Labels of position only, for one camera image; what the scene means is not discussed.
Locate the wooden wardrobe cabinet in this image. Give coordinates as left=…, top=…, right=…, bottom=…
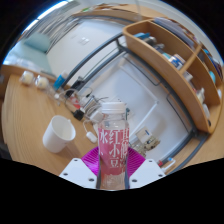
left=169, top=109, right=224, bottom=174

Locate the teal pillow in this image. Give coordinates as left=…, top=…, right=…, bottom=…
left=23, top=32, right=52, bottom=54

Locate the black charger block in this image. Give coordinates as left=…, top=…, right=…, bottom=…
left=73, top=109, right=85, bottom=121

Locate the brown tree creature figurine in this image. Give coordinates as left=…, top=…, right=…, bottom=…
left=131, top=134, right=162, bottom=156

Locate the grey metal desk frame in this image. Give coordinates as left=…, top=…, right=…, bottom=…
left=61, top=31, right=214, bottom=174

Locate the small blue bottle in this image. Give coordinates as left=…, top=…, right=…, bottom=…
left=53, top=70, right=69, bottom=90

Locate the white power adapter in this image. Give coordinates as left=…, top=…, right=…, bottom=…
left=90, top=109, right=104, bottom=123

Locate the small white oval device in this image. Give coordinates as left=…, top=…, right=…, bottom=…
left=85, top=131, right=98, bottom=143

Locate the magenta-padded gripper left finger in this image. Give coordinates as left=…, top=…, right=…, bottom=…
left=59, top=147, right=100, bottom=190

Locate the clear bottle with pink label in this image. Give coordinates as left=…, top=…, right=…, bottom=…
left=97, top=101, right=130, bottom=191

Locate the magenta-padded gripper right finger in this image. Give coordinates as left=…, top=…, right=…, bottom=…
left=127, top=147, right=167, bottom=190

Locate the small round white object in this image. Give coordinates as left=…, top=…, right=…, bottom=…
left=19, top=70, right=35, bottom=85
left=34, top=74, right=51, bottom=90

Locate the wooden wall shelf unit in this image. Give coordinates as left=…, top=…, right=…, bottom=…
left=122, top=18, right=224, bottom=134

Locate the white paper cup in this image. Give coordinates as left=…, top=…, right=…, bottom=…
left=42, top=115, right=77, bottom=154

